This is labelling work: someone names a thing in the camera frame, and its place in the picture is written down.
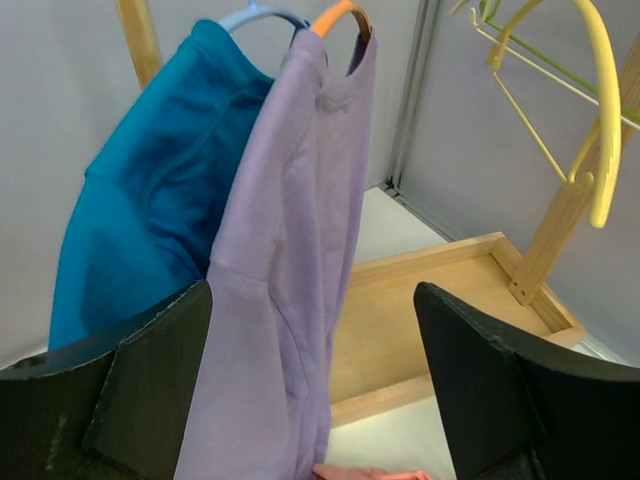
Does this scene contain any pink t shirt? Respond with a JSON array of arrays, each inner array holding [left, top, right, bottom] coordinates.
[[312, 464, 431, 480]]

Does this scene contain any light blue hanger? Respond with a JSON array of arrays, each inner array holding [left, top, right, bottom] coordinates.
[[218, 0, 310, 33]]

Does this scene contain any orange brown hanger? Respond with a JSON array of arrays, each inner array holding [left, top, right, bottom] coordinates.
[[311, 0, 372, 42]]

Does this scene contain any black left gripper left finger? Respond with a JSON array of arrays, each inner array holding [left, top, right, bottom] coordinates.
[[1, 281, 213, 479]]

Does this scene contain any blue t shirt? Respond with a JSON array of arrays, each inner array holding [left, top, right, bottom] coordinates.
[[48, 20, 273, 349]]

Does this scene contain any cream yellow hanger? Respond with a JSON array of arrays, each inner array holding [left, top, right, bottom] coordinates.
[[467, 0, 624, 230]]

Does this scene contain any lime green hanger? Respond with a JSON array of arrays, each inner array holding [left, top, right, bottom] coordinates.
[[477, 0, 601, 99]]

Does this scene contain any lilac t shirt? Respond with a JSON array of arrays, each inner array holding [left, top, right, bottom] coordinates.
[[175, 30, 377, 479]]

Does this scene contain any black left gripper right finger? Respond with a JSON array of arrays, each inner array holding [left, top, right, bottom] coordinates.
[[414, 282, 639, 479]]

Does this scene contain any white hanger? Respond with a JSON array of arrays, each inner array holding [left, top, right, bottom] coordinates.
[[620, 115, 640, 131]]

